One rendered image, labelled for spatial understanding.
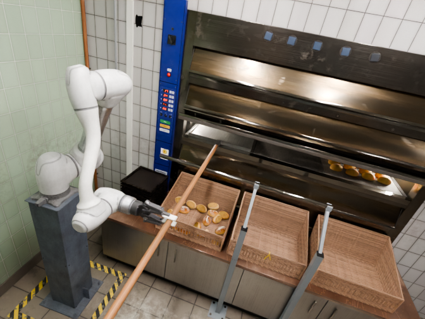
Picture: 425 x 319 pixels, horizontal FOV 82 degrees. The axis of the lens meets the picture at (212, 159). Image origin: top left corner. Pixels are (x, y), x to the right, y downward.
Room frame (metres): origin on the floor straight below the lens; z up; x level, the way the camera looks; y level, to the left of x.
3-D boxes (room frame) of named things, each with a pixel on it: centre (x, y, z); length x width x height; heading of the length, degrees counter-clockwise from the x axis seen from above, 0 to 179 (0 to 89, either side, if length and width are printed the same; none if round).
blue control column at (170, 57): (2.83, 0.26, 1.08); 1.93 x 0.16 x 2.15; 169
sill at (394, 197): (1.75, -0.60, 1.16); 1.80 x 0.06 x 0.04; 79
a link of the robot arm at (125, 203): (0.95, 0.38, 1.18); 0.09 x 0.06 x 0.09; 169
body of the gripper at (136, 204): (0.93, 0.30, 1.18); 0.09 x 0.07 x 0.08; 79
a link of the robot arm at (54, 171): (1.12, 0.88, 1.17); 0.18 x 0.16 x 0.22; 157
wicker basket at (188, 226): (1.57, 0.03, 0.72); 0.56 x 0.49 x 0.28; 79
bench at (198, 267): (1.46, -0.43, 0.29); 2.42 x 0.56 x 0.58; 79
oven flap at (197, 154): (1.73, -0.59, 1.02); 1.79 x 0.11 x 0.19; 79
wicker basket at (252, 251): (1.46, -0.55, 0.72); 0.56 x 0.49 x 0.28; 79
